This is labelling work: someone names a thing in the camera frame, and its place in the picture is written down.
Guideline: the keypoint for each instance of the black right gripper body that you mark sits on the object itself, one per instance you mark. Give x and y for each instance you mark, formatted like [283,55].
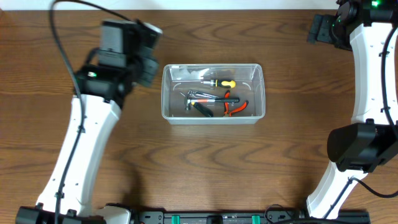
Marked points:
[330,30]

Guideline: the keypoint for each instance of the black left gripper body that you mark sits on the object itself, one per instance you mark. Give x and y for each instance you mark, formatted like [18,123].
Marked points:
[147,69]

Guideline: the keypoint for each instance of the silver wrench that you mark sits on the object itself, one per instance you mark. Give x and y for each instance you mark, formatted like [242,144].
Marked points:
[200,94]

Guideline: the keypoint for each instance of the small black orange hammer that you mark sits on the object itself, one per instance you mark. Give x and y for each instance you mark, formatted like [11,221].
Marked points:
[188,101]

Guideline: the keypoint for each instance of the slim black yellow screwdriver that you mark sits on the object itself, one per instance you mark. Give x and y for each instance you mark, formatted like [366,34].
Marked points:
[202,109]

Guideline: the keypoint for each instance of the stubby yellow black screwdriver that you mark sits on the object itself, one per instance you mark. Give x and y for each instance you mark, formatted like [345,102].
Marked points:
[222,83]

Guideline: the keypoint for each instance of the red handled pliers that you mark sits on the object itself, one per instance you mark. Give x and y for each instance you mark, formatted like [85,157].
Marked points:
[229,110]

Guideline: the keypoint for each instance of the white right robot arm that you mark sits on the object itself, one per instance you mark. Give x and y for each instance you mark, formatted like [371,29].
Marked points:
[368,29]

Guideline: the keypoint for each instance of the clear plastic container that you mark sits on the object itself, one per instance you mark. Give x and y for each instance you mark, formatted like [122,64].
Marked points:
[178,79]

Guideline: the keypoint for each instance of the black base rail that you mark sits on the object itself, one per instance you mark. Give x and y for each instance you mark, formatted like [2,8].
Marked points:
[270,216]

